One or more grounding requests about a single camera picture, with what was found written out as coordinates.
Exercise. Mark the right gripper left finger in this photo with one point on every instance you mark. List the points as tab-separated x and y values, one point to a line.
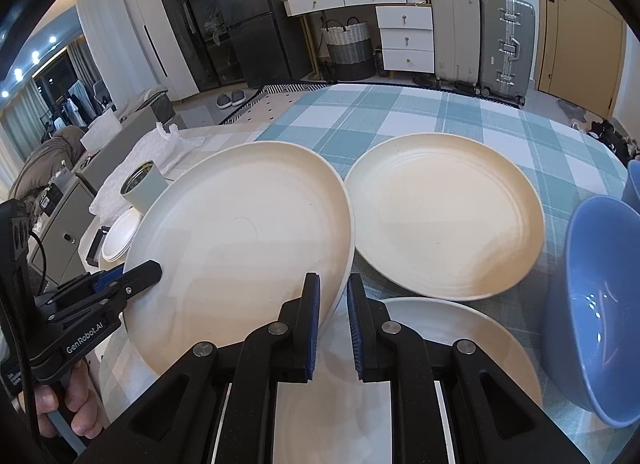
218	405

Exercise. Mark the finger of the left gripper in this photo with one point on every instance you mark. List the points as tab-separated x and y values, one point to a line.
107	277
115	288

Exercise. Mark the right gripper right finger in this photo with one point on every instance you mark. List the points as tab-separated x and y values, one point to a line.
448	403

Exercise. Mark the dark blue bowl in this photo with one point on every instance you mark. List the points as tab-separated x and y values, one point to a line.
590	335
631	192

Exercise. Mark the small white plates stack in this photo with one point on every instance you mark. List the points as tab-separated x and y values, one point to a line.
120	236

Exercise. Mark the left hand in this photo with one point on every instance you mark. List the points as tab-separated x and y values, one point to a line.
80	398

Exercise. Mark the white plastic bag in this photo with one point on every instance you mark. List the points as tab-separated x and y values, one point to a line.
164	149

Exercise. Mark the grey slippers pair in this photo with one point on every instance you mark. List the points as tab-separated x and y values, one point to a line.
233	98

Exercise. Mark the patterned rug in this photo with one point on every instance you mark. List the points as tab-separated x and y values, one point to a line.
269	102

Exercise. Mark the teal plaid tablecloth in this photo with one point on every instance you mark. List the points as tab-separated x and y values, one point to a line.
565	167

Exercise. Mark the black refrigerator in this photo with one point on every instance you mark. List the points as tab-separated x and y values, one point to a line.
269	45

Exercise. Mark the woven laundry basket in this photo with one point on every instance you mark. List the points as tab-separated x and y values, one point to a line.
350	49

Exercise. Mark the silver suitcase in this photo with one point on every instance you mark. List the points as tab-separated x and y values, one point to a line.
507	39

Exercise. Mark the wooden door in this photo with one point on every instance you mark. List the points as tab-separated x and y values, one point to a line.
581	53

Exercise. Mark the white dresser desk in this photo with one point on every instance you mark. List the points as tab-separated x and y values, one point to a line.
406	29

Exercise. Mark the beige suitcase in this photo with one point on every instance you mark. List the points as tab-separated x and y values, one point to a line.
457	40

